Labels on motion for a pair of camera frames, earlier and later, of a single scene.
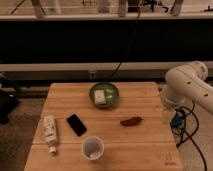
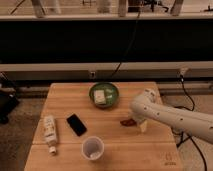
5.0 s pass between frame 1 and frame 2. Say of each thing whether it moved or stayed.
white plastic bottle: stayed
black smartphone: stayed
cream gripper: moved
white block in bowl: stayed
